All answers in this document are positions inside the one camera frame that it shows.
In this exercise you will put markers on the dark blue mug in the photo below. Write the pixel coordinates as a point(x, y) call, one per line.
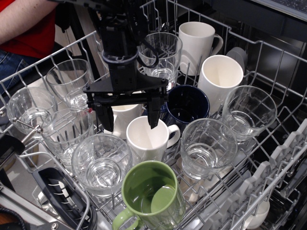
point(185, 104)

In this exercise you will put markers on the clear glass left lower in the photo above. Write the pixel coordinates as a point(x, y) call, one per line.
point(64, 130)

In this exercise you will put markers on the clear glass back centre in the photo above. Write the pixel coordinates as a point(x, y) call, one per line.
point(161, 56)

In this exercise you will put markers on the white mug right tilted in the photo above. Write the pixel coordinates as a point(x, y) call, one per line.
point(218, 76)

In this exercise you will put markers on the green ceramic mug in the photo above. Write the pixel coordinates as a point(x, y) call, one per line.
point(152, 196)

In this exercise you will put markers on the clear glass front right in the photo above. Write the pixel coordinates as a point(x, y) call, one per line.
point(207, 146)

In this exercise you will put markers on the grey wire dishwasher rack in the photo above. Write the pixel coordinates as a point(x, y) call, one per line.
point(277, 70)

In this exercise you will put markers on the blue jeans leg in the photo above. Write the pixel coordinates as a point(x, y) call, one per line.
point(11, 63)

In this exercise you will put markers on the grey rack roller wheel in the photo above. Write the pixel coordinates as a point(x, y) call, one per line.
point(239, 55)

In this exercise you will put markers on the clear glass front left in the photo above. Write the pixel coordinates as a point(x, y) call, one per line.
point(100, 163)

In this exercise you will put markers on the white mug front centre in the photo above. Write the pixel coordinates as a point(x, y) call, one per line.
point(148, 143)

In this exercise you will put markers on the person forearm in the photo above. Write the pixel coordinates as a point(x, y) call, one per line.
point(22, 15)

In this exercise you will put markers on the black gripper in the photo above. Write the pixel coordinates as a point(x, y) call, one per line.
point(125, 85)

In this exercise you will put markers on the white mug centre left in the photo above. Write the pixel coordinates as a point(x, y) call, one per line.
point(123, 115)

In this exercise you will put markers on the white mug back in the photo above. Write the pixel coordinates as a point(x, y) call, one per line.
point(199, 42)

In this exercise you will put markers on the red shirt torso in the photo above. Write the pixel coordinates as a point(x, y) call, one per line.
point(37, 42)

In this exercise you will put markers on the clear tall glass left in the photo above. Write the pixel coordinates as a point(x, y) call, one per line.
point(67, 80)

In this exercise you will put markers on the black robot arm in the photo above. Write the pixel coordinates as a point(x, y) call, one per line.
point(123, 27)

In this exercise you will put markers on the clear glass back left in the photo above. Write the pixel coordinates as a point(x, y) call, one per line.
point(99, 49)

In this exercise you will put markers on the clear glass far left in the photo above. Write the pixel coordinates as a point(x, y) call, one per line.
point(29, 107)

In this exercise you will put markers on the white bowl lower rack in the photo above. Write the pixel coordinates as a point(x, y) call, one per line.
point(254, 221)

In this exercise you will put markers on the grey plastic tine holder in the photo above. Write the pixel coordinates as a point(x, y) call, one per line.
point(240, 209)

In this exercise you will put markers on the clear glass far right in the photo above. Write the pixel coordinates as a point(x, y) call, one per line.
point(248, 111)

